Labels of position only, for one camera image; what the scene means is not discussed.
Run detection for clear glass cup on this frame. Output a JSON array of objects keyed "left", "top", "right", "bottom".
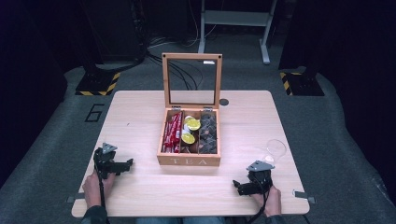
[{"left": 262, "top": 138, "right": 288, "bottom": 165}]

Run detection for person's right hand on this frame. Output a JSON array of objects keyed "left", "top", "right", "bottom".
[{"left": 249, "top": 184, "right": 283, "bottom": 218}]

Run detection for wooden tea box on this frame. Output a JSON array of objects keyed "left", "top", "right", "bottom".
[{"left": 156, "top": 52, "right": 223, "bottom": 167}]

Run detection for person's left hand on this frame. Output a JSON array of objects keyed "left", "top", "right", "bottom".
[{"left": 81, "top": 170, "right": 117, "bottom": 209}]

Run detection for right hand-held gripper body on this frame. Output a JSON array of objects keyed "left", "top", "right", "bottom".
[{"left": 245, "top": 160, "right": 276, "bottom": 196}]

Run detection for person's legs in jeans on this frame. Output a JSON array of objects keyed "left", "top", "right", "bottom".
[{"left": 135, "top": 216, "right": 226, "bottom": 224}]

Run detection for grey table clamp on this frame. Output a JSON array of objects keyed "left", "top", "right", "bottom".
[
  {"left": 66, "top": 192, "right": 86, "bottom": 204},
  {"left": 291, "top": 189, "right": 317, "bottom": 205}
]

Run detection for black yellow striped base plate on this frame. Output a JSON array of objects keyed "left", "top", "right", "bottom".
[
  {"left": 278, "top": 71, "right": 325, "bottom": 97},
  {"left": 75, "top": 70, "right": 121, "bottom": 97}
]

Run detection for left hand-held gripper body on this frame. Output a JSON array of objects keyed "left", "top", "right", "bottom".
[{"left": 92, "top": 142, "right": 129, "bottom": 180}]

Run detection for white metal desk frame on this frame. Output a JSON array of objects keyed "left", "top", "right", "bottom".
[{"left": 197, "top": 0, "right": 278, "bottom": 65}]

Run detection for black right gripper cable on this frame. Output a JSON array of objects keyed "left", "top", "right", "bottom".
[{"left": 247, "top": 186, "right": 273, "bottom": 224}]

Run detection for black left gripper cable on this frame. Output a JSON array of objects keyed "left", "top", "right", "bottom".
[{"left": 96, "top": 169, "right": 110, "bottom": 224}]

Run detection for bundle of red stick packets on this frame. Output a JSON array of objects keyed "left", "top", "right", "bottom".
[{"left": 161, "top": 111, "right": 183, "bottom": 154}]

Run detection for bundle of floor cables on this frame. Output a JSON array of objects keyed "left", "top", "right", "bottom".
[{"left": 145, "top": 29, "right": 219, "bottom": 91}]

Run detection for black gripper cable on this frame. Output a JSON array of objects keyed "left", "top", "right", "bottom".
[
  {"left": 247, "top": 186, "right": 273, "bottom": 224},
  {"left": 96, "top": 169, "right": 110, "bottom": 224}
]

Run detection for pile of dark tea bags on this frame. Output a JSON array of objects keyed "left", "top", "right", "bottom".
[{"left": 198, "top": 113, "right": 219, "bottom": 154}]

